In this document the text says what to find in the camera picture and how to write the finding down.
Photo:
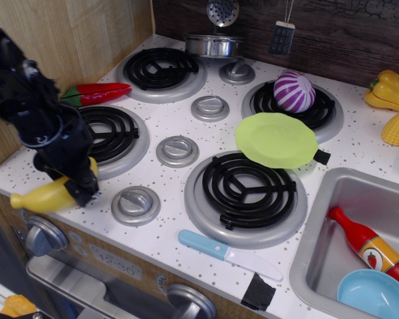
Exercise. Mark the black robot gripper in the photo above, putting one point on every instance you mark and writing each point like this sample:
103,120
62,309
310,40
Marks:
62,140

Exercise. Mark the yellow toy banana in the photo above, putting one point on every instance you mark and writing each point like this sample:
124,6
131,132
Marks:
49,198

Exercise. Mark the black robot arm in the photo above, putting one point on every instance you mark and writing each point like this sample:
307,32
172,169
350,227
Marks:
22,81

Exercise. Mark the green plastic plate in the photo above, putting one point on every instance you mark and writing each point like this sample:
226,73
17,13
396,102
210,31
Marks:
276,140

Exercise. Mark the black tape piece by plate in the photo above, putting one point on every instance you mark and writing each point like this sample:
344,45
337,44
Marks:
322,157

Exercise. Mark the silver stove knob front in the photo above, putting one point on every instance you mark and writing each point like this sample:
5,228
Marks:
135,206

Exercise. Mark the silver stove knob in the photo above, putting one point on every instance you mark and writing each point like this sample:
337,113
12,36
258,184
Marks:
237,73
209,109
135,206
177,151

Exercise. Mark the silver oven knob left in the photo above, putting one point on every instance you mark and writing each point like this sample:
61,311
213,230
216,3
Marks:
44,237

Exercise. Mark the silver oven knob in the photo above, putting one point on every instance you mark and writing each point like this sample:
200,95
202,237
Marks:
189,303
44,237

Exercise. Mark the front left stove burner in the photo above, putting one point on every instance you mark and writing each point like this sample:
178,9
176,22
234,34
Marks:
120,138

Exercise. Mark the stove burner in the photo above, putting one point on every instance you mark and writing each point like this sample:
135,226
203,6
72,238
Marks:
162,75
120,138
325,117
244,204

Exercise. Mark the oven clock display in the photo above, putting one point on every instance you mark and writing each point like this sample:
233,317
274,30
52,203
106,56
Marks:
114,261

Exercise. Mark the red toy chili pepper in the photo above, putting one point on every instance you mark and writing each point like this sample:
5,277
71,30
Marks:
97,93

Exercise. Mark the silver stove knob lower middle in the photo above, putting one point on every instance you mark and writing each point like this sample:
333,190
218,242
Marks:
177,151

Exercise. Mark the yellow object bottom left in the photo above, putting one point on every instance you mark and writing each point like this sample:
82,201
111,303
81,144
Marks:
17,305

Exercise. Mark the back left stove burner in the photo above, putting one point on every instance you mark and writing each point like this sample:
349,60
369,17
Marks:
162,75

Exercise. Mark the front right stove burner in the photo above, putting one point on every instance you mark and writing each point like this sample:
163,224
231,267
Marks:
244,204

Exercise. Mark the silver stove knob upper middle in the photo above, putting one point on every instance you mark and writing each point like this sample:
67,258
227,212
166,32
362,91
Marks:
209,109

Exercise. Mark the silver oven knob right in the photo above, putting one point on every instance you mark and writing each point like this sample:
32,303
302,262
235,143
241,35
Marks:
189,303

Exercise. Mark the silver metal pot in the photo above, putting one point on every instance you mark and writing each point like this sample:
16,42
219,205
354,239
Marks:
214,46

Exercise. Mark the silver stove knob back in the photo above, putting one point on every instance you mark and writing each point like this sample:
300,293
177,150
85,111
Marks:
237,73

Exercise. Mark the black tape piece front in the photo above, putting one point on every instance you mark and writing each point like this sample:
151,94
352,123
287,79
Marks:
258,295

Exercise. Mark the hanging metal strainer ladle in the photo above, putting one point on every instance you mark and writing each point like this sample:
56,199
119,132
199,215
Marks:
222,13

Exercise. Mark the purple striped toy onion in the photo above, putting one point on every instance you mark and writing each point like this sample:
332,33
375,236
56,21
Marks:
294,93

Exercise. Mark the silver metal sink basin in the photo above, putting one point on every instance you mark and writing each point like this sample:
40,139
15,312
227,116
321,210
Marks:
324,257

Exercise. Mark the back right stove burner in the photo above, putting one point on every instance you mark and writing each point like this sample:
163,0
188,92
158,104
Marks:
325,117

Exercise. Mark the red toy sauce bottle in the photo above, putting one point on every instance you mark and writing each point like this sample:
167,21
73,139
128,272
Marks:
368,245

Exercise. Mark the light blue plastic bowl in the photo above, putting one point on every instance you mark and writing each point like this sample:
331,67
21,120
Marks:
370,291

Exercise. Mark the yellow toy corn piece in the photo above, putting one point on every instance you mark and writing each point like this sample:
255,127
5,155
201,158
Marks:
390,132

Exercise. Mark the yellow toy bell pepper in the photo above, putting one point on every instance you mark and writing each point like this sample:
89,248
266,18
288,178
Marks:
383,91

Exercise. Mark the silver oven door handle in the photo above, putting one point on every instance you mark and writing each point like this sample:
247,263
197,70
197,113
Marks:
76,286

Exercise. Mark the blue handled toy knife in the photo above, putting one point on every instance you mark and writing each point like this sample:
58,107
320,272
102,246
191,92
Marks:
228,254

